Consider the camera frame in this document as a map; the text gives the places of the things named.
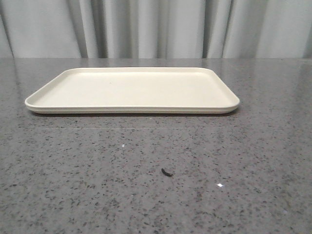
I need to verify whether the cream rectangular plastic tray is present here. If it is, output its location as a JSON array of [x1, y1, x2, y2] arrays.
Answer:
[[25, 67, 240, 114]]

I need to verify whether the grey pleated curtain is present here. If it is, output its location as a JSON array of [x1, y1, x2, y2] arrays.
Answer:
[[0, 0, 312, 59]]

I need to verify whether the small black debris piece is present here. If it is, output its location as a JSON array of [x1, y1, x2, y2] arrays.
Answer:
[[161, 168, 173, 177]]

